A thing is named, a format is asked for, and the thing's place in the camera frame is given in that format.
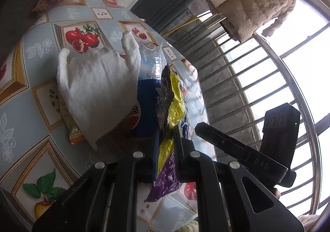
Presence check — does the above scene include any clear plastic bottle blue label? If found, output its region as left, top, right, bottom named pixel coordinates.
left=124, top=42, right=169, bottom=143

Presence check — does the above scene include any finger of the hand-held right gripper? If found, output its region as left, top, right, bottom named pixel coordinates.
left=194, top=122, right=252, bottom=165

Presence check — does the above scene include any metal window railing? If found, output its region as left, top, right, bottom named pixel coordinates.
left=177, top=0, right=330, bottom=220

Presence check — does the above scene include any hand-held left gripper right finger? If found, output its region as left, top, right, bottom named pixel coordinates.
left=173, top=127, right=305, bottom=232

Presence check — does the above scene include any yellow purple snack wrapper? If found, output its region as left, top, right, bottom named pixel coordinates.
left=144, top=63, right=192, bottom=203

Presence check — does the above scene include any red plastic bag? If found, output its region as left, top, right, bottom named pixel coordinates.
left=31, top=0, right=64, bottom=13

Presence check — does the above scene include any fruit print tablecloth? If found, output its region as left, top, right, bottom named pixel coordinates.
left=0, top=0, right=225, bottom=232

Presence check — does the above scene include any orange snack packet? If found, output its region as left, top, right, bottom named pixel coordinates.
left=59, top=94, right=87, bottom=145

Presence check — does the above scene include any white wet wipe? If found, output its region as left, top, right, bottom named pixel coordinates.
left=57, top=31, right=142, bottom=150

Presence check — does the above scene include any dark hanging cloth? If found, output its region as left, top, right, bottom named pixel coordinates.
left=220, top=19, right=241, bottom=41

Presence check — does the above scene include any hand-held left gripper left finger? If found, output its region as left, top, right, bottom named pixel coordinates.
left=32, top=141, right=156, bottom=232

